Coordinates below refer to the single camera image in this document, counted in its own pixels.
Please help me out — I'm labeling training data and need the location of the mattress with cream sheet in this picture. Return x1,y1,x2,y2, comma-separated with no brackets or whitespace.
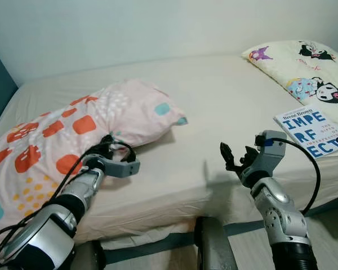
0,53,338,245

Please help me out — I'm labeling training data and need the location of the white book with blue letters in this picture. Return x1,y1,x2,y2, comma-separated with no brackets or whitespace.
274,105,338,159

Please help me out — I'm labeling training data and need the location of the cream cartoon print blanket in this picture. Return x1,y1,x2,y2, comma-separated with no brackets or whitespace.
242,39,338,130

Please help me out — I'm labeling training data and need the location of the grey robot leg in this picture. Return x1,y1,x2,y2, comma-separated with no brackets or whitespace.
194,216,238,270
73,241,106,270

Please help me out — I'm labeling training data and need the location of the grey robot right leg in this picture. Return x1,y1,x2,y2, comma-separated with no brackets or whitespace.
194,216,238,270

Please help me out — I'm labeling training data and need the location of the dark blue bed base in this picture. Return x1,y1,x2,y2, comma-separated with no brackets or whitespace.
101,194,338,265

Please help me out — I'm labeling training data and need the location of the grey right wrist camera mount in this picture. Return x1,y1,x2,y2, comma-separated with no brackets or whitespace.
253,130,288,176

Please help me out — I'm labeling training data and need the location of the grey robot left leg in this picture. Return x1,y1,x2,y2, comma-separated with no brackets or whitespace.
73,241,106,270

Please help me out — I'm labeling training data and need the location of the pink pillow with orange spots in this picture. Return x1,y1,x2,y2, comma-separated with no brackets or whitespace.
0,79,188,237

